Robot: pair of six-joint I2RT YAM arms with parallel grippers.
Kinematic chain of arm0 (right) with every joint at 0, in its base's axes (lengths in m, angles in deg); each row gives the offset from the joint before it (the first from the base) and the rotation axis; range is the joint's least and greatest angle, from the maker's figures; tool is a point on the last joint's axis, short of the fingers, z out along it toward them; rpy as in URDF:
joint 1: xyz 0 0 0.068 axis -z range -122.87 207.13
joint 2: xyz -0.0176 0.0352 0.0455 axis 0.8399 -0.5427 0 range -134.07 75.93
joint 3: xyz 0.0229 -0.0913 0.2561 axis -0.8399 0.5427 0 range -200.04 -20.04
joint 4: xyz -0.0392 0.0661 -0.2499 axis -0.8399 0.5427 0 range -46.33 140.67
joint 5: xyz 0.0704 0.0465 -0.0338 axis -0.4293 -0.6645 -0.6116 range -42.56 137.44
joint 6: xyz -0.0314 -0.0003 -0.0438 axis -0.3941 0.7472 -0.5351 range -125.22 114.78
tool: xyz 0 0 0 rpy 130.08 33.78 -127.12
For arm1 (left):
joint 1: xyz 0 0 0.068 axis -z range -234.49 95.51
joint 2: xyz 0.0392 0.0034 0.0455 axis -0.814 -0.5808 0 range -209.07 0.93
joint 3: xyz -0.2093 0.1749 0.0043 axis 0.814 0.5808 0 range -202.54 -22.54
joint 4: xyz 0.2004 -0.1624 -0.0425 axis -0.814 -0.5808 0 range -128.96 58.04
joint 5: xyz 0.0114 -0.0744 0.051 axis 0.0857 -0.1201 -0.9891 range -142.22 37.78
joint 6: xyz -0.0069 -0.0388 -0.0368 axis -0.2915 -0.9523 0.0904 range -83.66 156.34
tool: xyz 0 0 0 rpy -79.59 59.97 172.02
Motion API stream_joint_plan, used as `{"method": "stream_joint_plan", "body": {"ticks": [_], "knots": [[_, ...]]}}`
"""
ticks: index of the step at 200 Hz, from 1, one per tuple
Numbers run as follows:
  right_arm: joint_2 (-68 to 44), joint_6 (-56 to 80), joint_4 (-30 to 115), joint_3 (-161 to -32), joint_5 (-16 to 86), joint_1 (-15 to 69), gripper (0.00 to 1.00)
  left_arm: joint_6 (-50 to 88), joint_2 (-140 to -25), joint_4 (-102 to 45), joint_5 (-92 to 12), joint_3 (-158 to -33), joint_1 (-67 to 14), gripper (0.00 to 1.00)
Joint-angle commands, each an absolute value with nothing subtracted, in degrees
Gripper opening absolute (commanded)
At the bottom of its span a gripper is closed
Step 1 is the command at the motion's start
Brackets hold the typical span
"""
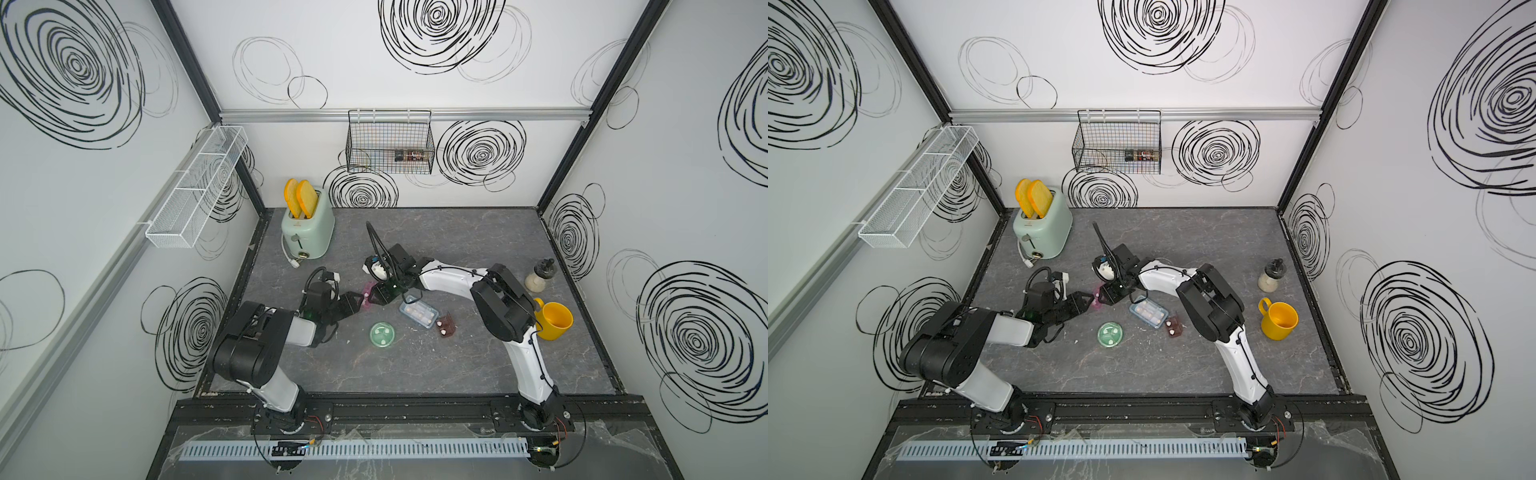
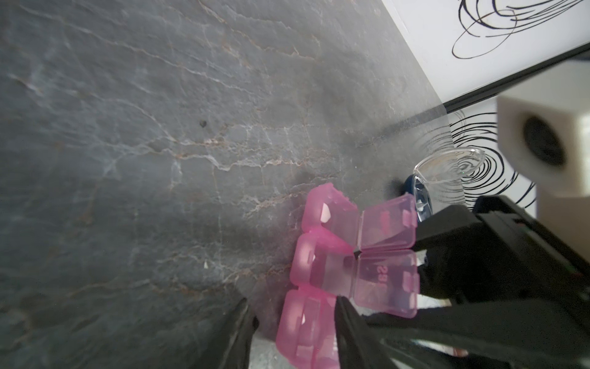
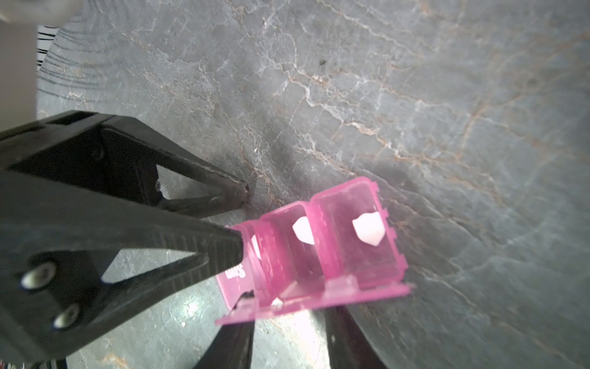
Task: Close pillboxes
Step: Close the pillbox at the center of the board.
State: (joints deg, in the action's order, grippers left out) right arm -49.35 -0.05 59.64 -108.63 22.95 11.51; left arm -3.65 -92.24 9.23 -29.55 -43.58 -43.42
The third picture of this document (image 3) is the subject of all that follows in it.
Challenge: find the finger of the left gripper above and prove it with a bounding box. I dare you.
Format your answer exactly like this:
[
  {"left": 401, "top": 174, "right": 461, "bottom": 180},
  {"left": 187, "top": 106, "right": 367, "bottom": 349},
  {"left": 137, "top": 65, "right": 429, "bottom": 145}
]
[
  {"left": 1, "top": 171, "right": 243, "bottom": 364},
  {"left": 1, "top": 111, "right": 249, "bottom": 218}
]

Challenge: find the pink pillbox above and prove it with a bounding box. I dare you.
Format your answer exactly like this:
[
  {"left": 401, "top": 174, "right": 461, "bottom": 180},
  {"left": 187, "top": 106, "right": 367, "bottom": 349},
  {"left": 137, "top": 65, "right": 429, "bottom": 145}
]
[{"left": 217, "top": 177, "right": 412, "bottom": 325}]

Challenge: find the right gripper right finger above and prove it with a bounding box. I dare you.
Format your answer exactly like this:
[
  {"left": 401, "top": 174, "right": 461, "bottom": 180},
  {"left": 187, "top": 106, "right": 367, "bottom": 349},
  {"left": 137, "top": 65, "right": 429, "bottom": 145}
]
[{"left": 325, "top": 306, "right": 387, "bottom": 369}]

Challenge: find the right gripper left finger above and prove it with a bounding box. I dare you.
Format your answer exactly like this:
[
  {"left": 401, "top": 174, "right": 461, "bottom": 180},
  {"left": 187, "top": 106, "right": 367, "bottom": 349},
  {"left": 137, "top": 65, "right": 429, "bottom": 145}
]
[{"left": 193, "top": 290, "right": 257, "bottom": 369}]

